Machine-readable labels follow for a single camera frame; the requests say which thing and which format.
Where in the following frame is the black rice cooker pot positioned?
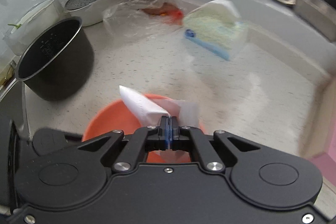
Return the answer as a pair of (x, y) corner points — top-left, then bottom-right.
(15, 16), (95, 101)

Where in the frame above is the steel steamer pot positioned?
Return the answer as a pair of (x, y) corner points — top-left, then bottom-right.
(64, 0), (121, 27)

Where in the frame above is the tissue pack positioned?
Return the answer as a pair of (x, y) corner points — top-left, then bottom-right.
(182, 0), (248, 61)

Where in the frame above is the clear plastic bag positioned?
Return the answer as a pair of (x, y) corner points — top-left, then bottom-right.
(102, 0), (185, 42)

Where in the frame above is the pink box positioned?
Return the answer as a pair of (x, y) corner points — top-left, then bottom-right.
(299, 80), (335, 185)

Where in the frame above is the white paper tissue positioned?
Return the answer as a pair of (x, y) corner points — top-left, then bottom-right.
(119, 85), (199, 163)

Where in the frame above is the small steel tray right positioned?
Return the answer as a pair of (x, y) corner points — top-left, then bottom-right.
(293, 0), (336, 43)

